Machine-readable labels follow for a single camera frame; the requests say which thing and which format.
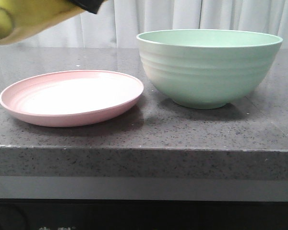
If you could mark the white curtain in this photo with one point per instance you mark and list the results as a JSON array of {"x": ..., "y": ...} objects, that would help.
[{"x": 118, "y": 22}]

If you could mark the green bowl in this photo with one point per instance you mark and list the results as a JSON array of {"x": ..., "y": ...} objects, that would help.
[{"x": 206, "y": 68}]

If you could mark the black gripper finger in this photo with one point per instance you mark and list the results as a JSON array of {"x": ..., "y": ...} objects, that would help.
[{"x": 91, "y": 6}]

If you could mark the pink plate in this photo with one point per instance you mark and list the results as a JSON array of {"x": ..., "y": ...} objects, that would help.
[{"x": 71, "y": 98}]

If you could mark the yellow banana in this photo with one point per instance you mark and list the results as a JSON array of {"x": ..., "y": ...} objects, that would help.
[{"x": 21, "y": 19}]

